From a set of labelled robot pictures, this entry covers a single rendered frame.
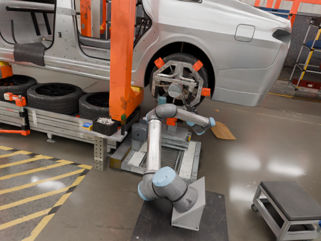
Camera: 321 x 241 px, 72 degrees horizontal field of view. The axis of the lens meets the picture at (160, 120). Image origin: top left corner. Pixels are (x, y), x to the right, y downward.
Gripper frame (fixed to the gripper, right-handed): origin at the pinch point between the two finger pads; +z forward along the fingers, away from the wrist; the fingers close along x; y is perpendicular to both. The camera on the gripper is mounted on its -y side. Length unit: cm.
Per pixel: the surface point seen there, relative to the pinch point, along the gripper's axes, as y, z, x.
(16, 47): -186, 8, -141
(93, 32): -243, 369, -208
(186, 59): -48, 2, 24
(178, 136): 21.6, 3.1, -36.9
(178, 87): -30.9, -20.9, 6.2
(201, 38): -54, 5, 48
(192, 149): 46, 4, -33
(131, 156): 0, -40, -79
